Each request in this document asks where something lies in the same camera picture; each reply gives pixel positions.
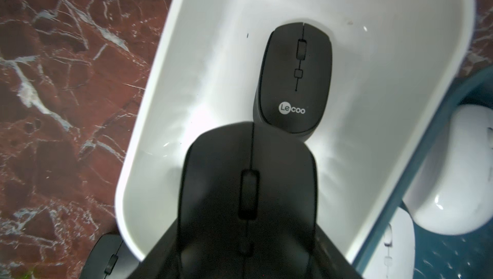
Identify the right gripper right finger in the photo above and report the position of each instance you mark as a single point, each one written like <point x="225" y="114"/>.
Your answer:
<point x="329" y="262"/>

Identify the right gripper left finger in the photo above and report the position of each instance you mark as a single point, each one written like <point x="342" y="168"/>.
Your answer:
<point x="162" y="261"/>

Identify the black mouse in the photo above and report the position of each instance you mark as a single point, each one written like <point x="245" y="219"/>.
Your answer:
<point x="110" y="258"/>
<point x="248" y="204"/>
<point x="295" y="79"/>

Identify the white mouse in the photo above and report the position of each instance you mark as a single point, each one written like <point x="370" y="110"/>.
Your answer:
<point x="452" y="191"/>
<point x="394" y="256"/>

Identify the dark teal storage box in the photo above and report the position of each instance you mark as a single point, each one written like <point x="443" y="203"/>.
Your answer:
<point x="441" y="256"/>

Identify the white storage box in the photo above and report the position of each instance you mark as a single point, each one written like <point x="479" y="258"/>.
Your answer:
<point x="393" y="62"/>

